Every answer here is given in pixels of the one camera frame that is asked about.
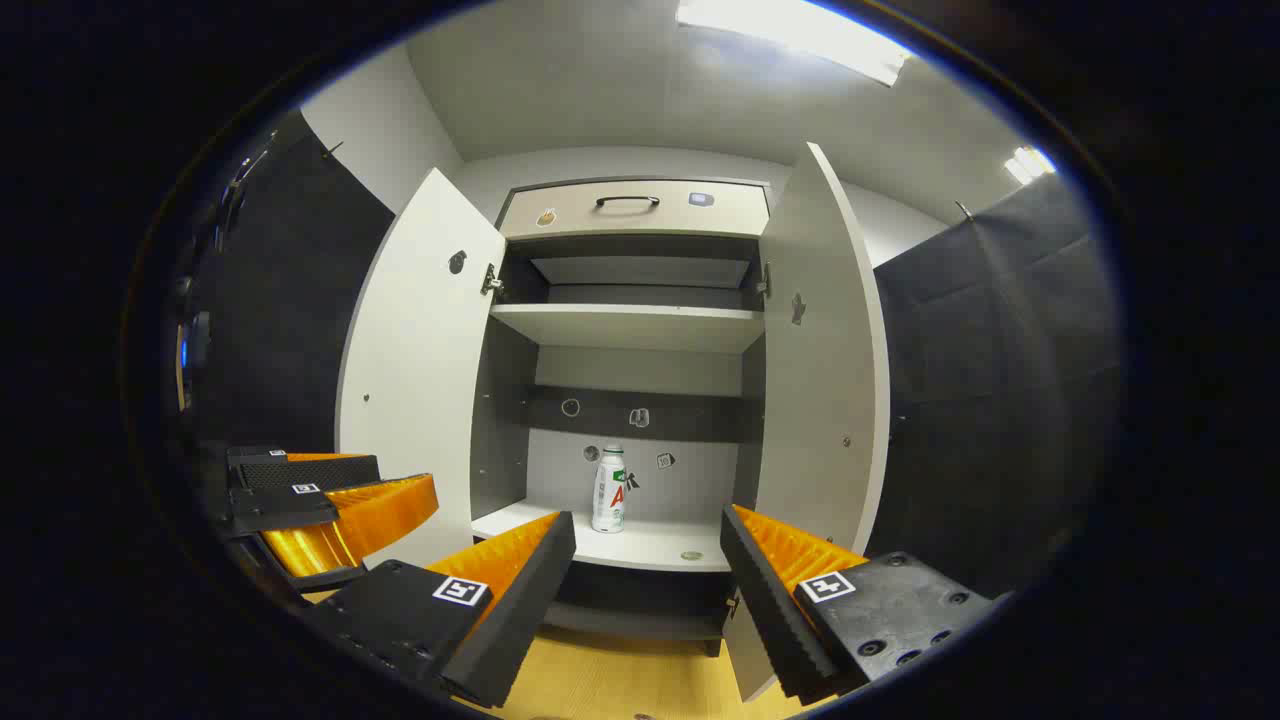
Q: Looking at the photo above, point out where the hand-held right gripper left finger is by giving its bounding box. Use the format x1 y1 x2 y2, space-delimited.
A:
305 510 578 709

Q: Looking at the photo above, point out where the white cabinet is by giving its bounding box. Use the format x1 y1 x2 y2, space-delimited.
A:
470 175 776 656

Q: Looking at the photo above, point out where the long ceiling light panel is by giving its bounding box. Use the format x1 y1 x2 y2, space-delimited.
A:
676 0 913 88

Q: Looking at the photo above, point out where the small ceiling light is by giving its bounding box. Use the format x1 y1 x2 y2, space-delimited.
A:
1004 145 1058 187

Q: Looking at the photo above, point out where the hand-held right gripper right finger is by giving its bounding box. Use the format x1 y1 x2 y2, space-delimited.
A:
720 504 1001 706

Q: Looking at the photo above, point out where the white green label bottle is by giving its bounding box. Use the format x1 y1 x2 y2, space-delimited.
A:
591 445 628 534

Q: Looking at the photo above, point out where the white cabinet shelf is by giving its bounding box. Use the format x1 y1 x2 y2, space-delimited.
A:
489 303 766 354

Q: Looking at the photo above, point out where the white cabinet drawer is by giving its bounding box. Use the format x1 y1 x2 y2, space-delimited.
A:
498 180 771 241

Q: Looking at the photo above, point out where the black backdrop cloth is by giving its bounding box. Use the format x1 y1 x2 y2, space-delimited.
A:
190 108 396 456
865 172 1126 601

